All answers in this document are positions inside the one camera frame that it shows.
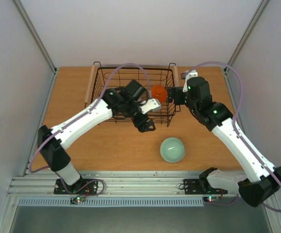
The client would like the orange bowl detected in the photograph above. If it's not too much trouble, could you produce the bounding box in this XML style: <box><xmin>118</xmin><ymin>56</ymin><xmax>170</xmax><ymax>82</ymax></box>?
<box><xmin>151</xmin><ymin>85</ymin><xmax>167</xmax><ymax>103</ymax></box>

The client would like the black wire dish rack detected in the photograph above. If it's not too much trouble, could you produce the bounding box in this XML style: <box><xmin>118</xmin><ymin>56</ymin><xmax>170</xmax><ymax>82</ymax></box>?
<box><xmin>84</xmin><ymin>62</ymin><xmax>178</xmax><ymax>126</ymax></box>

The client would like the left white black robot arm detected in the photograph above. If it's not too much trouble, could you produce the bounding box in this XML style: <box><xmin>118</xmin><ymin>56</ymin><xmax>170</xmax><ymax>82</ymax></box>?
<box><xmin>36</xmin><ymin>80</ymin><xmax>161</xmax><ymax>193</ymax></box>

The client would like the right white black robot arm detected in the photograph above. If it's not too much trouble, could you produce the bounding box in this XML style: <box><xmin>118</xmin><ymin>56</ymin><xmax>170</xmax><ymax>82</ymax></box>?
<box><xmin>167</xmin><ymin>77</ymin><xmax>281</xmax><ymax>207</ymax></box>

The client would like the pale green bowl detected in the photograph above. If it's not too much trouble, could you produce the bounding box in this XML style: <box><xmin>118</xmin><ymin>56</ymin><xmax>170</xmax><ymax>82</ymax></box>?
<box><xmin>160</xmin><ymin>137</ymin><xmax>185</xmax><ymax>163</ymax></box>

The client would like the left circuit board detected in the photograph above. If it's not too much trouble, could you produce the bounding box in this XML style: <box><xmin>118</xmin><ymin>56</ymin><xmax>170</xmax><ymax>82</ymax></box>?
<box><xmin>70</xmin><ymin>197</ymin><xmax>86</xmax><ymax>205</ymax></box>

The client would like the circuit board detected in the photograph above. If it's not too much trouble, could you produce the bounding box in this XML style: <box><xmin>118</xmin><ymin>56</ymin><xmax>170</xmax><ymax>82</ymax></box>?
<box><xmin>203</xmin><ymin>196</ymin><xmax>220</xmax><ymax>202</ymax></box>
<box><xmin>70</xmin><ymin>197</ymin><xmax>86</xmax><ymax>205</ymax></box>

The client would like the right circuit board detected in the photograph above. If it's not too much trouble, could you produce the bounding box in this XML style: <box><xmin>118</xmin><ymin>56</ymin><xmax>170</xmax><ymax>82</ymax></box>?
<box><xmin>203</xmin><ymin>196</ymin><xmax>220</xmax><ymax>202</ymax></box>

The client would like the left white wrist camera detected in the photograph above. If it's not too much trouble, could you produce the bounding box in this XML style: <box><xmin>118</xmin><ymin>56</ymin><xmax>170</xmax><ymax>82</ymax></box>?
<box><xmin>140</xmin><ymin>98</ymin><xmax>161</xmax><ymax>114</ymax></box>

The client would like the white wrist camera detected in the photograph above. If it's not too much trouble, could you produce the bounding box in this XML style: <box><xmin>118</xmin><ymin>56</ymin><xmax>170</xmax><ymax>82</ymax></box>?
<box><xmin>140</xmin><ymin>98</ymin><xmax>161</xmax><ymax>114</ymax></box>
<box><xmin>181</xmin><ymin>69</ymin><xmax>198</xmax><ymax>93</ymax></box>

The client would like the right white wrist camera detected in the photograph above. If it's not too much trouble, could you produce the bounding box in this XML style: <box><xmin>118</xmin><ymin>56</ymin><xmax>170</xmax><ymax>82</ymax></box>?
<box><xmin>181</xmin><ymin>69</ymin><xmax>198</xmax><ymax>93</ymax></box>

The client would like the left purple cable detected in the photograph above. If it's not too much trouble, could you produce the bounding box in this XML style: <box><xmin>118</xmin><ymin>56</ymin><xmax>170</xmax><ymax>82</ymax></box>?
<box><xmin>28</xmin><ymin>63</ymin><xmax>151</xmax><ymax>196</ymax></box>

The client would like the purple cable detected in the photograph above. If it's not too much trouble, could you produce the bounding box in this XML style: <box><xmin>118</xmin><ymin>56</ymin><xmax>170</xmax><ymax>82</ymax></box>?
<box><xmin>28</xmin><ymin>63</ymin><xmax>151</xmax><ymax>196</ymax></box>
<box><xmin>186</xmin><ymin>61</ymin><xmax>281</xmax><ymax>213</ymax></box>

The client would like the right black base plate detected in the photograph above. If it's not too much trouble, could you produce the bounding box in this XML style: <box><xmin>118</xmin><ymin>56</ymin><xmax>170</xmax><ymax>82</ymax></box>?
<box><xmin>183</xmin><ymin>179</ymin><xmax>228</xmax><ymax>195</ymax></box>

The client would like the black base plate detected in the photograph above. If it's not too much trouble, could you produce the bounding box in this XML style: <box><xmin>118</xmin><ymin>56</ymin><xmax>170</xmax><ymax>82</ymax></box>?
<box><xmin>183</xmin><ymin>179</ymin><xmax>228</xmax><ymax>195</ymax></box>
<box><xmin>53</xmin><ymin>179</ymin><xmax>99</xmax><ymax>195</ymax></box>

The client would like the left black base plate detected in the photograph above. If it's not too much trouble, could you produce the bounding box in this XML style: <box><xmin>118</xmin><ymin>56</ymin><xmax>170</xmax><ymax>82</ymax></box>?
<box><xmin>53</xmin><ymin>179</ymin><xmax>99</xmax><ymax>195</ymax></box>

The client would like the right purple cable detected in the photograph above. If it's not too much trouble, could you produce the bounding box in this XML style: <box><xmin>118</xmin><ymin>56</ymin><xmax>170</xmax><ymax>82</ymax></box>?
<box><xmin>186</xmin><ymin>61</ymin><xmax>281</xmax><ymax>213</ymax></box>

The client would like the grey slotted cable duct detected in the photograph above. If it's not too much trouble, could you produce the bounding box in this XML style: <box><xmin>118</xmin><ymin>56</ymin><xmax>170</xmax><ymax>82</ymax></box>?
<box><xmin>18</xmin><ymin>197</ymin><xmax>204</xmax><ymax>208</ymax></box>

